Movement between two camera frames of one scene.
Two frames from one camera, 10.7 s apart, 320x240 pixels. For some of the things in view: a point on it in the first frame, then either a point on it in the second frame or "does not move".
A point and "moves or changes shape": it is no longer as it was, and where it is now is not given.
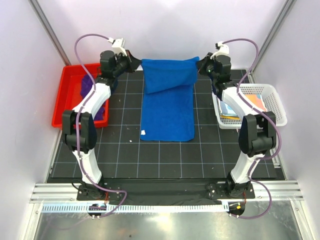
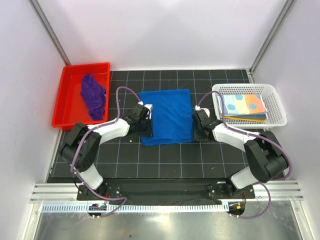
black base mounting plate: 162,191 does not move
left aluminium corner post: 40,15 does not move
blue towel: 167,107 moves or changes shape
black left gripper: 132,63 -> 149,132
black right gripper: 202,65 -> 196,137
